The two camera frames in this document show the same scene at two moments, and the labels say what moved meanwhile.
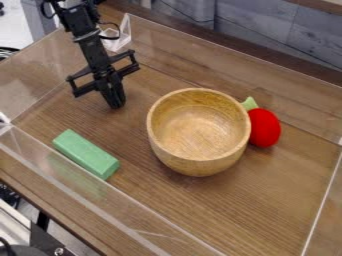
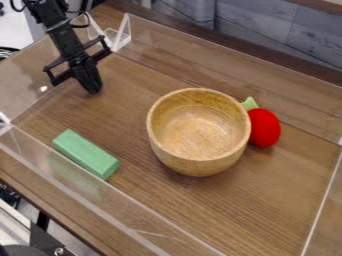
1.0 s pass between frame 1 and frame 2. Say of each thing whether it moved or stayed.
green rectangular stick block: stayed
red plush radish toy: stayed
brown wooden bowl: stayed
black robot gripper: moved
